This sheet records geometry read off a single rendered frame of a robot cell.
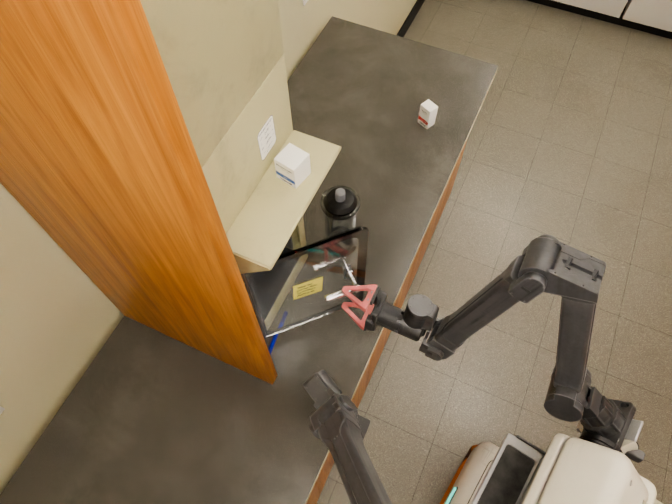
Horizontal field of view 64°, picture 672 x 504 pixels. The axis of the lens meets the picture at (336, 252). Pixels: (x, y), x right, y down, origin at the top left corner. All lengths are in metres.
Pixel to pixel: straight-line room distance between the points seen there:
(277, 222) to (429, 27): 2.97
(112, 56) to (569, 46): 3.59
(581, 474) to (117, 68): 0.97
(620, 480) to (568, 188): 2.25
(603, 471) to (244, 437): 0.85
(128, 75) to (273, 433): 1.09
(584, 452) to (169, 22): 0.98
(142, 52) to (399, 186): 1.34
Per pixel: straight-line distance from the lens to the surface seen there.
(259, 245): 1.03
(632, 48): 4.13
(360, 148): 1.89
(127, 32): 0.54
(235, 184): 1.02
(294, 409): 1.49
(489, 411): 2.53
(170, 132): 0.62
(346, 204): 1.46
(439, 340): 1.23
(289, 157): 1.06
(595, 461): 1.13
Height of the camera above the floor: 2.39
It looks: 61 degrees down
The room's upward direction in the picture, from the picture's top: 1 degrees counter-clockwise
